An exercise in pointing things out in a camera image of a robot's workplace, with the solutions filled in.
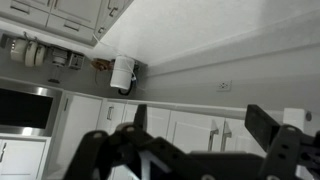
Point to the white cupboard door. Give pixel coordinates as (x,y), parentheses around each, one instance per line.
(241,136)
(118,115)
(190,133)
(156,120)
(293,120)

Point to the silver toaster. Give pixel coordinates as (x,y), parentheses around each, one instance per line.
(76,61)

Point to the white cabinet above microwave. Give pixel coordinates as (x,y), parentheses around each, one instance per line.
(23,158)

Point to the white tall cabinet panel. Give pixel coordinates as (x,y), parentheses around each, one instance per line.
(80,126)

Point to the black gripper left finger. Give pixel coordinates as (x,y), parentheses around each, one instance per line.
(100,150)

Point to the white drawer front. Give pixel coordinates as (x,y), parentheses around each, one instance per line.
(36,15)
(55,28)

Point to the white wall outlet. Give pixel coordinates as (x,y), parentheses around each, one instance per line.
(224,85)

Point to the small grey countertop appliance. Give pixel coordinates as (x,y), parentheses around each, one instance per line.
(59,56)

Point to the white lower cabinet door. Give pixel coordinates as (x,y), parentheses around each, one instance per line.
(76,10)

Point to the stainless steel microwave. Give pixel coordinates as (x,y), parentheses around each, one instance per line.
(23,108)

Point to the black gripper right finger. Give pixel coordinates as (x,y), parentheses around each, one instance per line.
(286,146)

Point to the brown basket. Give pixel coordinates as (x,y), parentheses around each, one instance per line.
(101,64)

